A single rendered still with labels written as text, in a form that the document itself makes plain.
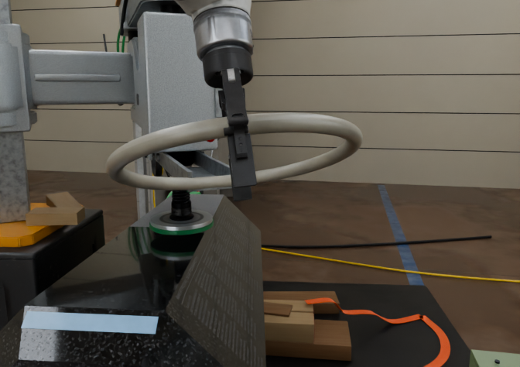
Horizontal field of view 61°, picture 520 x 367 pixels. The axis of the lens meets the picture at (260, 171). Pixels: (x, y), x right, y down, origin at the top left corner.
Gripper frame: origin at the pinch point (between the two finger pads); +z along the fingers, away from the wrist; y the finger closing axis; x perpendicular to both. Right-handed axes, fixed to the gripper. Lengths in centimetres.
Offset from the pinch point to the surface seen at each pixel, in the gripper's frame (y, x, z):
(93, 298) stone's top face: 49, 37, 15
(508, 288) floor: 232, -178, 54
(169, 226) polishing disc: 82, 22, -3
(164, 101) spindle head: 66, 18, -39
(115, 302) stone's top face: 47, 31, 16
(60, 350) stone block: 42, 42, 25
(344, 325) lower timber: 177, -51, 52
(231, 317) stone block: 65, 5, 26
